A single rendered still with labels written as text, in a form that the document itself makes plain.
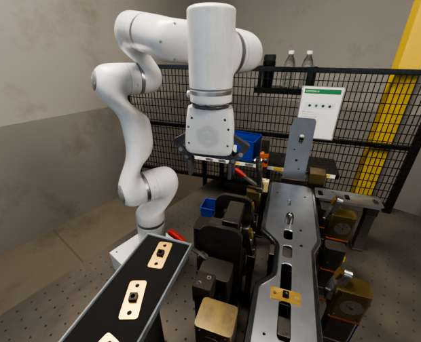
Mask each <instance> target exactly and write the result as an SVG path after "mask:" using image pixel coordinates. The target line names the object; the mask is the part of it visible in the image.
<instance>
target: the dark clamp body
mask: <svg viewBox="0 0 421 342"><path fill-rule="evenodd" d="M199 270H200V271H204V272H207V273H211V274H213V275H216V285H215V293H214V299H215V300H218V301H221V302H224V303H229V301H230V296H231V293H232V280H233V270H234V264H233V263H231V262H228V261H224V260H221V259H216V258H213V257H210V256H208V258H207V260H205V261H203V262H202V264H201V266H200V269H199Z"/></svg>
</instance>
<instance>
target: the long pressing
mask: <svg viewBox="0 0 421 342"><path fill-rule="evenodd" d="M277 192H278V193H277ZM289 200H291V205H290V206H289V205H288V204H289ZM288 212H292V213H293V215H294V219H293V224H292V225H288V224H286V223H285V217H286V214H287V213H288ZM300 230H302V231H300ZM284 231H290V232H291V233H292V240H288V239H285V238H284ZM261 232H262V234H264V235H265V236H266V237H267V238H268V239H269V241H271V243H273V245H274V258H273V265H272V272H271V274H270V275H268V276H266V277H264V278H262V279H260V280H257V281H256V282H255V283H254V285H253V290H252V294H251V301H250V305H249V312H248V316H247V320H246V327H245V332H244V339H243V342H285V341H281V340H280V339H279V338H278V337H277V332H278V312H279V303H280V302H281V301H279V300H277V299H273V298H271V297H270V291H271V286H275V287H278V288H280V282H281V271H282V264H285V265H290V266H291V291H293V292H298V293H299V294H300V295H301V305H300V306H298V305H294V304H291V303H289V305H290V307H291V310H290V339H289V342H323V334H322V326H321V311H320V303H319V295H318V282H317V274H316V259H315V254H316V252H317V250H318V249H319V248H320V246H321V235H320V229H319V223H318V214H317V208H316V198H315V192H314V190H313V189H311V188H309V187H305V186H299V185H292V184H286V183H279V182H274V181H272V182H271V183H270V186H269V189H268V196H267V200H266V206H265V210H264V214H263V220H262V224H261ZM300 245H302V247H301V246H300ZM283 246H288V247H291V249H292V251H291V258H287V257H284V256H283V255H282V252H283ZM263 333H265V334H266V335H263Z"/></svg>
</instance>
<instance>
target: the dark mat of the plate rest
mask: <svg viewBox="0 0 421 342"><path fill-rule="evenodd" d="M160 242H168V243H172V248H171V249H170V252H169V254H168V257H167V259H166V261H165V264H164V266H163V268H162V269H154V268H150V267H148V264H149V262H150V260H151V258H152V256H153V254H154V252H155V250H156V248H157V246H158V244H159V243H160ZM188 248H189V246H188V245H185V244H180V243H178V242H173V241H170V240H165V239H162V238H159V237H154V236H151V235H148V236H147V238H146V239H145V240H144V242H143V243H142V244H141V245H140V246H139V248H138V249H137V250H136V252H135V253H134V254H133V255H132V256H131V257H130V259H129V260H128V262H127V263H126V264H125V265H124V266H123V267H122V269H121V270H120V272H119V273H118V274H117V275H116V276H115V277H114V279H113V280H112V281H111V283H110V284H109V285H108V287H106V289H105V290H104V291H103V293H102V294H101V295H100V297H99V298H98V299H97V300H96V301H95V303H94V304H93V305H92V306H91V308H90V309H89V310H88V311H87V313H86V314H85V315H84V317H83V318H82V319H81V320H80V321H79V323H78V324H77V325H76V327H75V328H74V329H73V330H72V331H71V333H70V334H69V335H68V337H67V338H66V339H65V340H64V341H63V342H99V341H100V340H101V339H102V338H103V337H104V336H105V335H106V334H107V333H111V334H112V335H113V336H114V337H115V338H116V339H117V340H118V341H119V342H137V341H138V339H139V337H140V335H141V333H142V331H143V329H144V327H145V326H146V324H147V322H148V320H149V319H150V317H151V315H152V313H153V311H154V309H155V307H156V305H157V304H158V302H159V300H160V299H161V297H162V295H163V293H164V291H165V290H166V287H167V286H168V284H169V282H170V280H171V278H172V277H173V275H174V273H175V271H176V270H177V267H178V266H179V263H180V262H181V260H182V258H183V256H184V255H185V253H186V251H187V249H188ZM131 281H146V282H147V285H146V288H145V293H144V296H143V301H142V303H141V308H140V312H139V316H138V318H137V319H135V320H120V319H119V315H120V311H121V308H122V305H123V302H124V299H125V296H126V293H127V290H128V287H129V284H130V282H131Z"/></svg>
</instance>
